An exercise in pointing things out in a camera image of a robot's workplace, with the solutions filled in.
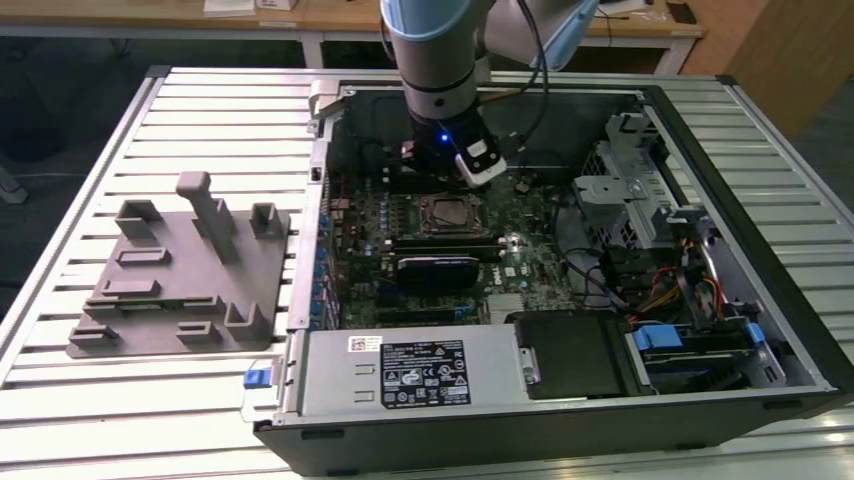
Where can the silver topped CPU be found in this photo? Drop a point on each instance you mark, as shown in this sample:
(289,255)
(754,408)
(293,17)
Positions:
(449,214)

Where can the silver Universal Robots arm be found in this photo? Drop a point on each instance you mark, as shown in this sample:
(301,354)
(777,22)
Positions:
(434,60)

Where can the CPU socket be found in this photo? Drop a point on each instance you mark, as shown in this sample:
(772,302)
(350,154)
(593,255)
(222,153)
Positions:
(418,231)

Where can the graphics card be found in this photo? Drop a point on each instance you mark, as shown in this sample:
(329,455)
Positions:
(437,272)

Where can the metal drive cage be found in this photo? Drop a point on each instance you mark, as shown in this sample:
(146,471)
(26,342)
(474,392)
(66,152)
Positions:
(610,190)

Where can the green motherboard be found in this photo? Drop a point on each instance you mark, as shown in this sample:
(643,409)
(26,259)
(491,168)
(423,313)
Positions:
(534,270)

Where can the silver chipset heatsink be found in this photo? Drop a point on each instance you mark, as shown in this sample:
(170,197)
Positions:
(507,307)

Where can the white box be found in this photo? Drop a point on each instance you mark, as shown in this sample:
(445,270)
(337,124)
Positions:
(277,4)
(230,5)

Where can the grey parts rack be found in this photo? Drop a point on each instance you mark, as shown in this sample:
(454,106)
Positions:
(247,280)

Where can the black plastic shroud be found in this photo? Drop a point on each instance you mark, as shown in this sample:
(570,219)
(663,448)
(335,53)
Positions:
(574,355)

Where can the grey power supply unit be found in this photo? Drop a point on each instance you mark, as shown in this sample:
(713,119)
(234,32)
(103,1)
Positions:
(321,370)

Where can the hard disk in blue carrier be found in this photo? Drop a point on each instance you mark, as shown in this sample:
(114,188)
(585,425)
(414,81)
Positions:
(657,339)

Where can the blue case latch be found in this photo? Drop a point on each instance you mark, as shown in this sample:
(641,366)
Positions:
(259,377)

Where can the wooden cabinet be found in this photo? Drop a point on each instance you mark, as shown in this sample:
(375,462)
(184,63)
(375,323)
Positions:
(788,60)

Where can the black PC case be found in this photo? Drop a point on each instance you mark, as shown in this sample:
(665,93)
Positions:
(467,445)

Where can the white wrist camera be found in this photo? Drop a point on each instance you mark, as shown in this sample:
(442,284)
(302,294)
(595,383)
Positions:
(482,162)

